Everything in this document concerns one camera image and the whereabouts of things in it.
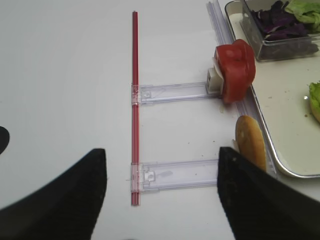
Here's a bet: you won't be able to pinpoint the clear dispenser track tomato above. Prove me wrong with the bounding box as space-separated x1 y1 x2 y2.
131 82 221 106

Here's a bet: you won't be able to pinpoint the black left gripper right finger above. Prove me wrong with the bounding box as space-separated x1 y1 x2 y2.
217 147 320 240

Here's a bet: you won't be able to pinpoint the white metal tray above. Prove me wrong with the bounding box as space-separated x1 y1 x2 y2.
224 0 320 178

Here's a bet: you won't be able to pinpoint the purple cabbage leaves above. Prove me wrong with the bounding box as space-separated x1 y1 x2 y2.
250 0 308 41

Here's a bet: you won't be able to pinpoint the red tomato slice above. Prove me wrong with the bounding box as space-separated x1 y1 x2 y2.
215 44 234 103
223 39 256 104

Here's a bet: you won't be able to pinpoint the red tomato slice front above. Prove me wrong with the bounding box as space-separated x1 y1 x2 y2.
223 39 256 104

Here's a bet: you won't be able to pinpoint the red rail left side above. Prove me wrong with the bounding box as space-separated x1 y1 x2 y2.
131 11 140 207

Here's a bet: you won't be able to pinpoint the clear dispenser track bun bottom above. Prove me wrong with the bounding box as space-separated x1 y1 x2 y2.
130 159 219 193

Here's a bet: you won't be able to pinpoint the red tomato slice rear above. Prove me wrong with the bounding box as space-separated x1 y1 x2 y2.
215 44 234 103

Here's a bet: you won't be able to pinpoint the green lettuce in container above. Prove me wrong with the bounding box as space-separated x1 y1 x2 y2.
284 0 320 32

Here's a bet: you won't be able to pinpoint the clear long rail left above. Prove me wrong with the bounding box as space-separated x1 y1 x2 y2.
206 0 278 178

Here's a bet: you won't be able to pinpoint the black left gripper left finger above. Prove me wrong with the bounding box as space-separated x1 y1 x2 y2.
0 148 107 240

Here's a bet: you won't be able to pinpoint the lettuce leaf on bun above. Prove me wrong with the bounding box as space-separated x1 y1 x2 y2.
309 82 320 122

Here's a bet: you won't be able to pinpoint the clear plastic salad container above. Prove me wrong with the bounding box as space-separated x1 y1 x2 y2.
240 0 320 61

